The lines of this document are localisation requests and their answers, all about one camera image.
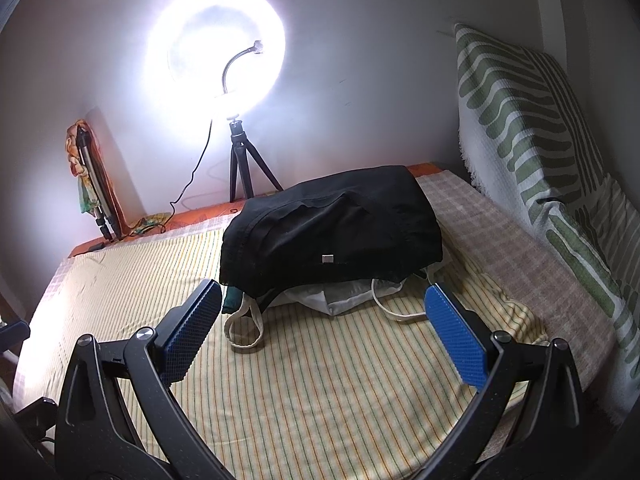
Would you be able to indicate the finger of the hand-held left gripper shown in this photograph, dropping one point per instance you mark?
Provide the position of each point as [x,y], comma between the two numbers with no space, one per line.
[15,334]
[36,416]

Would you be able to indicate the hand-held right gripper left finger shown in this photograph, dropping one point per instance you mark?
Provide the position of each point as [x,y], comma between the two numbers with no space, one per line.
[192,332]

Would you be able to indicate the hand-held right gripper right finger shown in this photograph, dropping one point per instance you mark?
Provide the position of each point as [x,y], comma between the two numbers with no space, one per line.
[457,340]

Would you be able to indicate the black garment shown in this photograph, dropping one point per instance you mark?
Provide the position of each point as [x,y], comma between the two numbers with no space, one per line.
[350,220]

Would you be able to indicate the teal garment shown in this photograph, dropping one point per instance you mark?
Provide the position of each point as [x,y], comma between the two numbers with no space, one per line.
[234,301]

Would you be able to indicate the beige checked blanket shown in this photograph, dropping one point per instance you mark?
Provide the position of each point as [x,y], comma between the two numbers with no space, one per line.
[500,240]

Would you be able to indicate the green yellow patterned cloth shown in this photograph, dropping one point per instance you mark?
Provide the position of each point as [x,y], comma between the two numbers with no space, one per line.
[150,222]

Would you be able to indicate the white tote bag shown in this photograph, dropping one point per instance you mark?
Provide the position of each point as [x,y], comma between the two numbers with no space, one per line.
[345,300]

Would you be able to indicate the orange mattress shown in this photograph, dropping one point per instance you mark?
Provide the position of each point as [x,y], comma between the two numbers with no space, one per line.
[200,212]

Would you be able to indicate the yellow striped bed sheet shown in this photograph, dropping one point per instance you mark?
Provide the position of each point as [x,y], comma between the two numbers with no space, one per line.
[325,385]

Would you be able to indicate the orange fabric panel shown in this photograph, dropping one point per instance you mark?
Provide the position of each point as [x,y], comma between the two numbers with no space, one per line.
[107,185]

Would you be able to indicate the folded black metal stand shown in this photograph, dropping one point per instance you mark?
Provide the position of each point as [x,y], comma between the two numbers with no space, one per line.
[95,180]

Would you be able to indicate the colourful patterned scarf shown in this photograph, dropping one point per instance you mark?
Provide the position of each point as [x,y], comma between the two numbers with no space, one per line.
[75,160]

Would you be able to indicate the green striped white cushion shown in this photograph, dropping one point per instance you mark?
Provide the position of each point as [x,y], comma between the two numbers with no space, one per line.
[525,125]

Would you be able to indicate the gooseneck phone holder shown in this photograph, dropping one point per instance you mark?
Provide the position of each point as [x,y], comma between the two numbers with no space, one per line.
[227,72]

